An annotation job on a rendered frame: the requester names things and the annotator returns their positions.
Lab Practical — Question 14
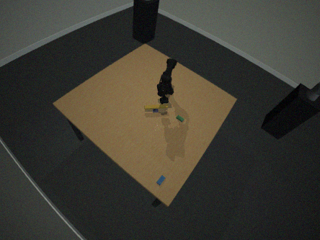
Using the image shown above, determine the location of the yellow bar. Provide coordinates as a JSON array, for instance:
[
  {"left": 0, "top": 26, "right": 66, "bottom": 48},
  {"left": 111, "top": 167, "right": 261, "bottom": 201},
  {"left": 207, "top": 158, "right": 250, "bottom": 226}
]
[{"left": 144, "top": 104, "right": 168, "bottom": 110}]

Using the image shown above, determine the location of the green rectangular block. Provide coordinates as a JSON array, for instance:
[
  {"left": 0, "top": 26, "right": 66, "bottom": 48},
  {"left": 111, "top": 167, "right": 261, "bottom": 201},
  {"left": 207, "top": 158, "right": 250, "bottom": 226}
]
[{"left": 176, "top": 115, "right": 184, "bottom": 122}]

